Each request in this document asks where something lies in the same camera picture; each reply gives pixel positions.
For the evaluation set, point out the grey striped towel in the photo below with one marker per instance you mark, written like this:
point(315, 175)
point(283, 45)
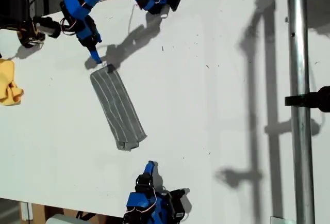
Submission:
point(118, 110)

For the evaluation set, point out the black yellow table clamp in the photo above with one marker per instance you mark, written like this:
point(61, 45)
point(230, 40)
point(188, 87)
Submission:
point(27, 40)

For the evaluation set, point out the white plastic box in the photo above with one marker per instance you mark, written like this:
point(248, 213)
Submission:
point(60, 219)

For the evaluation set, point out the yellow cloth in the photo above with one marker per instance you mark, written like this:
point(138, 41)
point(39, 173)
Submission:
point(6, 84)

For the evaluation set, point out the brown cardboard box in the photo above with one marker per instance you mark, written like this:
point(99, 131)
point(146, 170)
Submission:
point(38, 212)

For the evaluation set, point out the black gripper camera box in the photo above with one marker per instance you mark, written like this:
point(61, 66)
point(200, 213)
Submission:
point(178, 204)
point(47, 28)

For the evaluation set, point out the white table leg bracket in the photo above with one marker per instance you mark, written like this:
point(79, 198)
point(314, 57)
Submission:
point(25, 209)

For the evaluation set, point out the steel post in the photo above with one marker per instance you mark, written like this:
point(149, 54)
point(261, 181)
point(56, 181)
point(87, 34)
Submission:
point(300, 157)

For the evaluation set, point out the black post clamp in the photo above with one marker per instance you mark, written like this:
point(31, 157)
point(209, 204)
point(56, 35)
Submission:
point(309, 101)

